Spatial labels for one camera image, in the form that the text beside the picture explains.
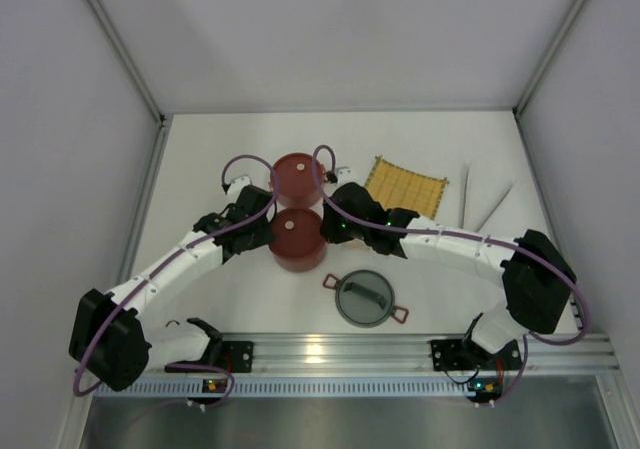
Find pink steel pot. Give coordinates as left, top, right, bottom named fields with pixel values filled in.
left=273, top=152, right=321, bottom=209
left=267, top=207, right=329, bottom=274

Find dark red lid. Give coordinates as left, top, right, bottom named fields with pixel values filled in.
left=269, top=208, right=324, bottom=260
left=273, top=152, right=316, bottom=198

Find metal tongs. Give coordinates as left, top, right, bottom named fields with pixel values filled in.
left=458, top=160, right=517, bottom=232

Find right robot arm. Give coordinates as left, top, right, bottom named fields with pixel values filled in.
left=321, top=182, right=576, bottom=365

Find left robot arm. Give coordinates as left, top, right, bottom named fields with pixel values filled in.
left=69, top=185, right=275, bottom=391

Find bamboo tray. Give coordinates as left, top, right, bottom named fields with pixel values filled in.
left=365, top=156, right=449, bottom=219

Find left camera mount white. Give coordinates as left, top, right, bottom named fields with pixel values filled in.
left=227, top=174, right=252, bottom=195

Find camera mount white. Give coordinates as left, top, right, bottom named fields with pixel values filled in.
left=227, top=174, right=252, bottom=195
left=334, top=167, right=358, bottom=186

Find right camera mount white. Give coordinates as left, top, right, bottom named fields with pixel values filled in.
left=334, top=167, right=358, bottom=186

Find grey lid with handle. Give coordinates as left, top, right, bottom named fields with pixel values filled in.
left=322, top=269, right=409, bottom=329

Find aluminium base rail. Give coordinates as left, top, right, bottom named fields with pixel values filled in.
left=129, top=331, right=621, bottom=400

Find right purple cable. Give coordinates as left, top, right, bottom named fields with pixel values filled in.
left=311, top=143, right=594, bottom=410

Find purple cable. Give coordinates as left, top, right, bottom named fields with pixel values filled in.
left=73, top=153, right=280, bottom=410
left=311, top=143, right=594, bottom=410

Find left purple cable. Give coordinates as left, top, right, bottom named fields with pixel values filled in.
left=73, top=153, right=280, bottom=410

